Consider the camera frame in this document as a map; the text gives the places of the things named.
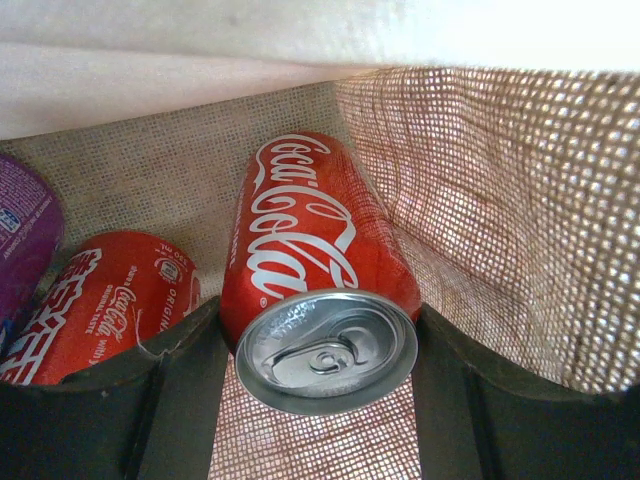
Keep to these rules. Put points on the red cola can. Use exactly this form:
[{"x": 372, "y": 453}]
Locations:
[
  {"x": 319, "y": 306},
  {"x": 120, "y": 288}
]

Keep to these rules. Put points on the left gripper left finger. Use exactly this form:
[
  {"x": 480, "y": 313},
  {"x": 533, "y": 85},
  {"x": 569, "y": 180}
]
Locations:
[{"x": 147, "y": 413}]

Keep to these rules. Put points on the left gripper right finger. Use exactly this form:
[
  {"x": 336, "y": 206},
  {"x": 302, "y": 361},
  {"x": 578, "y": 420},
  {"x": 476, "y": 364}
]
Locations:
[{"x": 481, "y": 416}]

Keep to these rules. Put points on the red cola can back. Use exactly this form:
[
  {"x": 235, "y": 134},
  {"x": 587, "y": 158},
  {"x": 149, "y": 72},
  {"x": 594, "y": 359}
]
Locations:
[{"x": 120, "y": 288}]

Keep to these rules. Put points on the purple grape can front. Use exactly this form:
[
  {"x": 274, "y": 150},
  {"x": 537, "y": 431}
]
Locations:
[{"x": 32, "y": 228}]

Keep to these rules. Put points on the brown jute canvas bag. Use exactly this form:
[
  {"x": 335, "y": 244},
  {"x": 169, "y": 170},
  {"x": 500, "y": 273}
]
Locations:
[{"x": 501, "y": 137}]

